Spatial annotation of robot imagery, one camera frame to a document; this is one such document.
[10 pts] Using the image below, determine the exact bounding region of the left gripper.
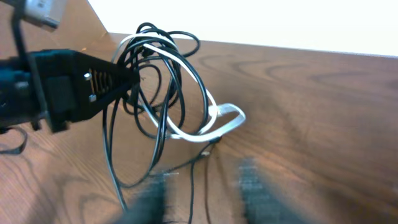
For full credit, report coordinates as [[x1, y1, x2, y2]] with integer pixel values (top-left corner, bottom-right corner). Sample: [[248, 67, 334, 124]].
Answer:
[[1, 49, 139, 133]]

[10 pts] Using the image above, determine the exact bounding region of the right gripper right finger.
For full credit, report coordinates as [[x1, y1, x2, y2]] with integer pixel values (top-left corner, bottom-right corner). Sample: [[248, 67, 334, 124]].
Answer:
[[238, 159, 306, 224]]

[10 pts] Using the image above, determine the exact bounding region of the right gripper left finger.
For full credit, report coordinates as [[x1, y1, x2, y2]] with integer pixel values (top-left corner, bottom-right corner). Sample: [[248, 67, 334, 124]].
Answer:
[[113, 174, 170, 224]]

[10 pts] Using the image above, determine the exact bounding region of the black cable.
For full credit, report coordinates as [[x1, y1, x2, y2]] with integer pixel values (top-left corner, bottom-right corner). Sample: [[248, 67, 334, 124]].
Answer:
[[102, 22, 223, 224]]

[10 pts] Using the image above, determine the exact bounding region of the white cable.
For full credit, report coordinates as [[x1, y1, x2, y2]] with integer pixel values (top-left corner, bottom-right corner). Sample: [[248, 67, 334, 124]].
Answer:
[[110, 32, 247, 144]]

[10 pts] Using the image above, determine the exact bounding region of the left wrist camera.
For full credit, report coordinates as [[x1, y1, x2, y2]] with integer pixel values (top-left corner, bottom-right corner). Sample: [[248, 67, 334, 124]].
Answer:
[[23, 0, 67, 29]]

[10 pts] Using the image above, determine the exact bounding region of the left camera cable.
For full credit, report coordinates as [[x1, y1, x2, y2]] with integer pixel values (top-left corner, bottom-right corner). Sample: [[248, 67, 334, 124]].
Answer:
[[0, 0, 40, 156]]

